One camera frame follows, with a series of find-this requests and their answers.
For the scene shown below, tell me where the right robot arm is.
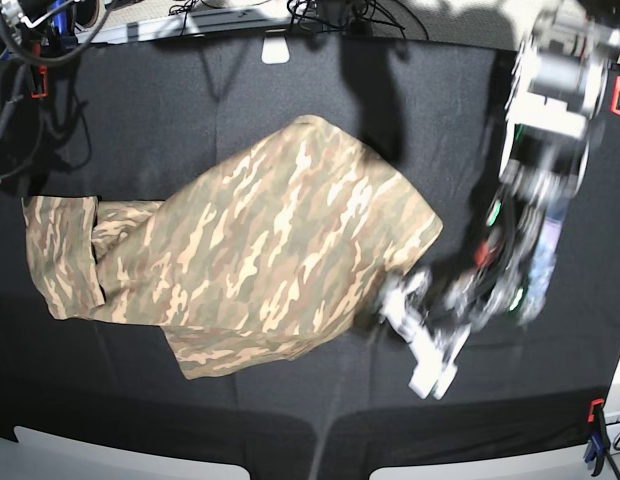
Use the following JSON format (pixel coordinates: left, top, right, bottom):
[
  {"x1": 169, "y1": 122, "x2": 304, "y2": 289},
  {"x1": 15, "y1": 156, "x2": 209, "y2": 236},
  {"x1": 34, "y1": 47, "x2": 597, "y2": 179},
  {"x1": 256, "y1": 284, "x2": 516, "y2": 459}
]
[{"x1": 0, "y1": 1, "x2": 118, "y2": 143}]

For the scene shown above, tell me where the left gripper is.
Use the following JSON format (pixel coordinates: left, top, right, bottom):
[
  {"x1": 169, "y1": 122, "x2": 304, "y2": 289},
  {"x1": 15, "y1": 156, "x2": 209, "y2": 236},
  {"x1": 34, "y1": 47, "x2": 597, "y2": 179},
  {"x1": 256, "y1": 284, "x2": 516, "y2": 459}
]
[{"x1": 414, "y1": 262, "x2": 495, "y2": 340}]

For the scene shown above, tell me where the white tag on cloth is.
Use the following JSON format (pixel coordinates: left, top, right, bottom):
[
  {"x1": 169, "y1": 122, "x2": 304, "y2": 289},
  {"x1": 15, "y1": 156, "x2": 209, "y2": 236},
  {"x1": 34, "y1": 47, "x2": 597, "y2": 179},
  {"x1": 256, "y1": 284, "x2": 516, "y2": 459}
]
[{"x1": 261, "y1": 36, "x2": 291, "y2": 65}]

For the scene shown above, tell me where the clamp bottom right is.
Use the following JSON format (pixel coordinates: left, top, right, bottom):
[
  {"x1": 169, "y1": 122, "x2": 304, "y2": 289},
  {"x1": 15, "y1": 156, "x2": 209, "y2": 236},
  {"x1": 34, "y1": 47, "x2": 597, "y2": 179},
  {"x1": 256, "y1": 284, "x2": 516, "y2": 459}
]
[{"x1": 584, "y1": 398, "x2": 610, "y2": 477}]

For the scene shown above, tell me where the black cable bundle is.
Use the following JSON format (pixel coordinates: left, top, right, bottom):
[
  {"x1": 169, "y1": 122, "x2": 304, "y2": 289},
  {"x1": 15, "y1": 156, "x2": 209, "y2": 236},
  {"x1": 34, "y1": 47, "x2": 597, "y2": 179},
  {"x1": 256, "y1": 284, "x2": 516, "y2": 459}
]
[{"x1": 285, "y1": 0, "x2": 409, "y2": 37}]

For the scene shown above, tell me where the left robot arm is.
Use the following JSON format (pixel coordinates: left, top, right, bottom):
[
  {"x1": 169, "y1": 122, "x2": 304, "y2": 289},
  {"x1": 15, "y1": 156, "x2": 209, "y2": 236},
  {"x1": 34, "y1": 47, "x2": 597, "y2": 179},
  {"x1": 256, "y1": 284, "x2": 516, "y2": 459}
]
[{"x1": 419, "y1": 1, "x2": 620, "y2": 340}]

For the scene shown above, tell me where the camouflage t-shirt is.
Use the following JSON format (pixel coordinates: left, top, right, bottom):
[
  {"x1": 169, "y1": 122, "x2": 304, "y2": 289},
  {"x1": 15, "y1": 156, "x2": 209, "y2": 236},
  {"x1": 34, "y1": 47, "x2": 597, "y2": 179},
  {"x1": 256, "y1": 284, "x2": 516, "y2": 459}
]
[{"x1": 22, "y1": 115, "x2": 443, "y2": 379}]

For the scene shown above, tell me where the black table cloth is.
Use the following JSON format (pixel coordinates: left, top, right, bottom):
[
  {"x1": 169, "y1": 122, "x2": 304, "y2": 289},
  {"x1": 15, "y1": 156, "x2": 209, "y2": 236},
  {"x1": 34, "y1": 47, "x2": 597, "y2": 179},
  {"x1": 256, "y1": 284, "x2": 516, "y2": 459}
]
[{"x1": 0, "y1": 36, "x2": 620, "y2": 479}]

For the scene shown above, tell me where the red clamp top left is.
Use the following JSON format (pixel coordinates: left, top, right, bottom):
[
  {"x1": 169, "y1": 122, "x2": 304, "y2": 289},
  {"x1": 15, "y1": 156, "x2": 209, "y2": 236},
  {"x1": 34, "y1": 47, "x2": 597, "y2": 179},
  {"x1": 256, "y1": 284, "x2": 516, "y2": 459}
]
[{"x1": 29, "y1": 65, "x2": 48, "y2": 100}]

